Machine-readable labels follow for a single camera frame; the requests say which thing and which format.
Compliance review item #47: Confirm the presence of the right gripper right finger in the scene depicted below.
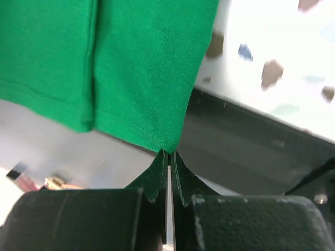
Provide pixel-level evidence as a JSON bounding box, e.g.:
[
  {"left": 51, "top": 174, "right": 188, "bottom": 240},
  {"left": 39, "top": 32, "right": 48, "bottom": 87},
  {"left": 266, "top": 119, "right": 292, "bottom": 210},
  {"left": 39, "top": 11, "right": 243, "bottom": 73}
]
[{"left": 171, "top": 153, "right": 334, "bottom": 250}]

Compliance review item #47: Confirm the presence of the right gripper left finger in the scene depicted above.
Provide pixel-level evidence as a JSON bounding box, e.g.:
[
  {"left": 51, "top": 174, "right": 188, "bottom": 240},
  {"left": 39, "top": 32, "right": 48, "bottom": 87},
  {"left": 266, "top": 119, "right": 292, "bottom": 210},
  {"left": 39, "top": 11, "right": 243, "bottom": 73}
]
[{"left": 1, "top": 151, "right": 169, "bottom": 251}]

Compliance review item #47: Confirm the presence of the green t-shirt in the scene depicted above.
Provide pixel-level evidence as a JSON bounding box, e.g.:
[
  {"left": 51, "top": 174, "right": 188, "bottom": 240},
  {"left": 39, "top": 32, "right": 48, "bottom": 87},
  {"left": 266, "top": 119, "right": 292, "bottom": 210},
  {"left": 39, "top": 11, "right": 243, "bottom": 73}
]
[{"left": 1, "top": 1, "right": 218, "bottom": 153}]

